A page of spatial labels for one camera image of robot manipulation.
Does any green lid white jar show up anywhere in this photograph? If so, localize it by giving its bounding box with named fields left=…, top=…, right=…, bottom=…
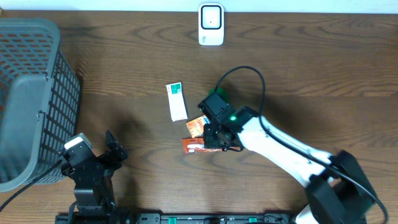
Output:
left=208, top=87, right=229, bottom=103

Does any red Top chocolate bar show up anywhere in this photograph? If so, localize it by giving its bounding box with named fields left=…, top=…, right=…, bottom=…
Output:
left=182, top=138, right=243, bottom=154

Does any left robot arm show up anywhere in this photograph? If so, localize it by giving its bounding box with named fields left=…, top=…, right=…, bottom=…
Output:
left=55, top=131, right=131, bottom=223

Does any white barcode scanner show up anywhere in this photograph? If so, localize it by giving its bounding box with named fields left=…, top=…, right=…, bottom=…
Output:
left=198, top=2, right=224, bottom=46

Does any small orange snack box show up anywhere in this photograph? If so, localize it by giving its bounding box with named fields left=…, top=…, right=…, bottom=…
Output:
left=186, top=115, right=210, bottom=138

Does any white green medicine box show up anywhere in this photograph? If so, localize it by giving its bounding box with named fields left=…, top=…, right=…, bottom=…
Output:
left=165, top=82, right=188, bottom=121

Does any grey plastic mesh basket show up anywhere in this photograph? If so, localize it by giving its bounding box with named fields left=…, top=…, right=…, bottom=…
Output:
left=1, top=18, right=81, bottom=192

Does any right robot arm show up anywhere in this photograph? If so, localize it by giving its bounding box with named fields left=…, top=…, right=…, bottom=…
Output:
left=198, top=93, right=377, bottom=224

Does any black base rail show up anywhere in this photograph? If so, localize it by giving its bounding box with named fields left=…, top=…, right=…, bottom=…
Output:
left=54, top=212, right=295, bottom=224

